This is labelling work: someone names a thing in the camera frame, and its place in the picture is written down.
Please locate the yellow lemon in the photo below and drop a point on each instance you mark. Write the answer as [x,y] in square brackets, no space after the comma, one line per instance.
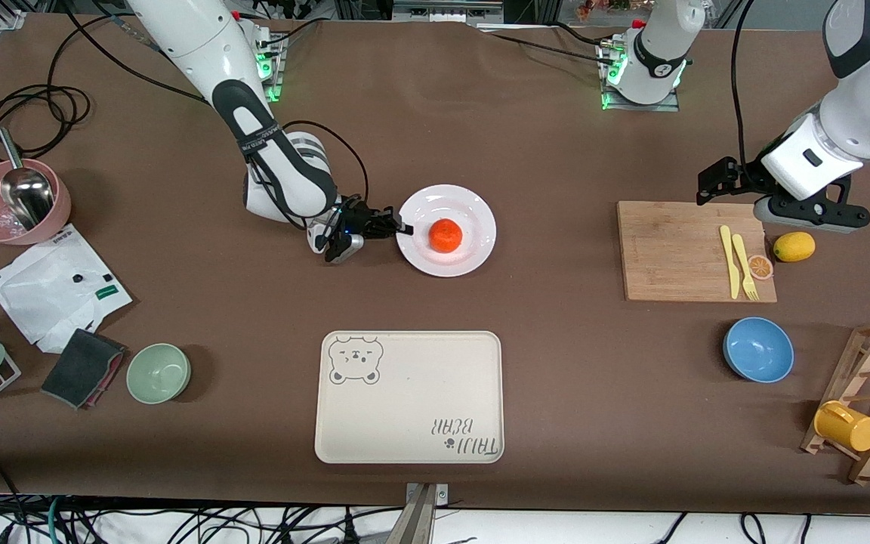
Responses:
[794,247]

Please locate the aluminium frame bracket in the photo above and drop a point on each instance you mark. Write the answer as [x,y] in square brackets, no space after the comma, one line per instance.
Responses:
[10,20]

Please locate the orange slice toy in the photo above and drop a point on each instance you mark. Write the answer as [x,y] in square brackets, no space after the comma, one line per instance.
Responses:
[760,267]

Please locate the metal scoop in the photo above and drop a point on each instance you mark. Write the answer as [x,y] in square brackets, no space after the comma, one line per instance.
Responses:
[26,195]

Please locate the wooden cutting board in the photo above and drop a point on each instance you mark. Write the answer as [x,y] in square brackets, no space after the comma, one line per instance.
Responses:
[669,249]

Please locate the green bowl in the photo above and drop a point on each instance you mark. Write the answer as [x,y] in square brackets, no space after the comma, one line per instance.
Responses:
[158,373]

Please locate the blue bowl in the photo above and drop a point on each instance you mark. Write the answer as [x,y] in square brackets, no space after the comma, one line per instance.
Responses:
[758,349]

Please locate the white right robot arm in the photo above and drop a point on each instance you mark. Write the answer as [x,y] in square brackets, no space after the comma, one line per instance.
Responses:
[193,38]

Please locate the yellow plastic fork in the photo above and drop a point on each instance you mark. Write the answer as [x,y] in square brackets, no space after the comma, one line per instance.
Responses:
[743,261]

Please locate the orange fruit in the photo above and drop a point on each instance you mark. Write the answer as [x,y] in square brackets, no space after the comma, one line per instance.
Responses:
[445,235]

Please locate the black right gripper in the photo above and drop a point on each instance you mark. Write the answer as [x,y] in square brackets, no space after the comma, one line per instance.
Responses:
[360,220]

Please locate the wooden peg rack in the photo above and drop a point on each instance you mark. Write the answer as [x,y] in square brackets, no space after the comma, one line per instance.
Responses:
[869,378]

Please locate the dark grey sponge cloth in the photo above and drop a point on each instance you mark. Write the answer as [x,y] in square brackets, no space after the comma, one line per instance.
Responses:
[81,369]

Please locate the beige bear tray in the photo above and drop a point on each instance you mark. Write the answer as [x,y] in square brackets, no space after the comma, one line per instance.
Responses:
[420,393]

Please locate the white round plate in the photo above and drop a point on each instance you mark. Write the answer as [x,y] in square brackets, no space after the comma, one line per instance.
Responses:
[473,219]

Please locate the yellow mug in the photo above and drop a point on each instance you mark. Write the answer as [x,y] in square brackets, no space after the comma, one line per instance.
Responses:
[846,427]

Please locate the white plastic bag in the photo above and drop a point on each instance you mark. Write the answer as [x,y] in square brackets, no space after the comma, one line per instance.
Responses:
[50,291]

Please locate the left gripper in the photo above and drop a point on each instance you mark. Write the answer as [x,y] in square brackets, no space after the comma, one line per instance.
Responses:
[746,178]

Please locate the yellow plastic knife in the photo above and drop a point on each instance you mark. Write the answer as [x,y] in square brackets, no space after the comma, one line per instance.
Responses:
[729,261]

